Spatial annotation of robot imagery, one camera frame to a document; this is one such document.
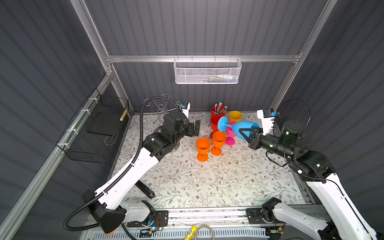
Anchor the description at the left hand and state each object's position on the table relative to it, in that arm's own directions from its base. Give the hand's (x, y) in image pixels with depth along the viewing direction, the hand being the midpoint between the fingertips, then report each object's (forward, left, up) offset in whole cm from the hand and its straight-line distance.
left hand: (190, 118), depth 69 cm
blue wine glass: (-2, -15, -2) cm, 16 cm away
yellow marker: (-41, +2, -34) cm, 53 cm away
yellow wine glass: (+22, -31, -22) cm, 44 cm away
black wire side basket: (-1, +49, -8) cm, 50 cm away
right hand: (-12, -20, +4) cm, 24 cm away
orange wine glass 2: (+5, -18, -25) cm, 31 cm away
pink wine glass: (+10, -27, -33) cm, 44 cm away
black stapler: (-22, +24, -33) cm, 46 cm away
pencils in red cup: (+29, -21, -22) cm, 42 cm away
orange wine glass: (+1, -8, -25) cm, 26 cm away
